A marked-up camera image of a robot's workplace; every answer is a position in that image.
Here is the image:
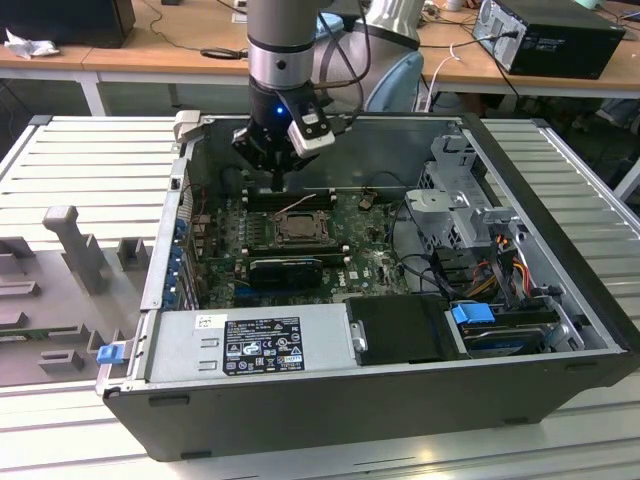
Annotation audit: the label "black desktop computer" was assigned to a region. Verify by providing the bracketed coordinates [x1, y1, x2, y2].
[472, 0, 627, 80]

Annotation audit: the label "large black box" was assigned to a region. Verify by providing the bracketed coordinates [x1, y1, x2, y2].
[0, 0, 136, 50]

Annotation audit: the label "crumpled white paper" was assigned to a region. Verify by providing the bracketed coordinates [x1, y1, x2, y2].
[3, 27, 61, 61]

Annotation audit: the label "hard disk drive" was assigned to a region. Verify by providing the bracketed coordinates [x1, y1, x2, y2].
[462, 323, 547, 358]

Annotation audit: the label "black open PC case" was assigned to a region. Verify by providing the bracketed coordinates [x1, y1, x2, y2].
[94, 110, 640, 464]

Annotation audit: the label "black graphics card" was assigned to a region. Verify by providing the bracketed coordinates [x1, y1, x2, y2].
[248, 257, 324, 290]

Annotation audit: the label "silver metal drive cage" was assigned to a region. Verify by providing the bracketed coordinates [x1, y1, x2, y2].
[403, 133, 526, 252]

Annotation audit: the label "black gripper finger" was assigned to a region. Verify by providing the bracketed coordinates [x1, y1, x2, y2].
[278, 148, 309, 194]
[232, 126, 281, 194]

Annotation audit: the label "yellow red power wires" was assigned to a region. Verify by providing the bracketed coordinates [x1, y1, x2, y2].
[514, 252, 532, 294]

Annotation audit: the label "thin wire locking lever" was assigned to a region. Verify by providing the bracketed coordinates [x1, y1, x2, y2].
[277, 234, 335, 247]
[278, 194, 317, 214]

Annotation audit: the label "grey case latch handle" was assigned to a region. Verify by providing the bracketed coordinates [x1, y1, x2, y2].
[172, 110, 211, 146]

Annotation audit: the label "blue disk carrier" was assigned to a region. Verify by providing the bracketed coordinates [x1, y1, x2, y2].
[449, 303, 496, 354]

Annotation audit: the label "white cable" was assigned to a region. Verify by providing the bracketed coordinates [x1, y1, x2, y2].
[414, 43, 461, 112]

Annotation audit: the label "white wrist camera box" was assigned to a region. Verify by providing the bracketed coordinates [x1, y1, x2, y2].
[287, 117, 335, 159]

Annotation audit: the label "green motherboard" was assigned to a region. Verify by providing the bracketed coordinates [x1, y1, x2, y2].
[192, 192, 411, 309]

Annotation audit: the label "black RAM slot bank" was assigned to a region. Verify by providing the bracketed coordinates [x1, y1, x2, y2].
[240, 238, 351, 266]
[242, 185, 337, 212]

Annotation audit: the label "grey parts rack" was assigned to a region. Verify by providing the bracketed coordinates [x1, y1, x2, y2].
[0, 204, 156, 389]

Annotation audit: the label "black plastic shroud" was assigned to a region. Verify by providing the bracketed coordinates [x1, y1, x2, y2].
[344, 294, 471, 366]

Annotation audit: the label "grey power supply unit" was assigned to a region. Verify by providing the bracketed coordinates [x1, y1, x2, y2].
[144, 302, 359, 386]

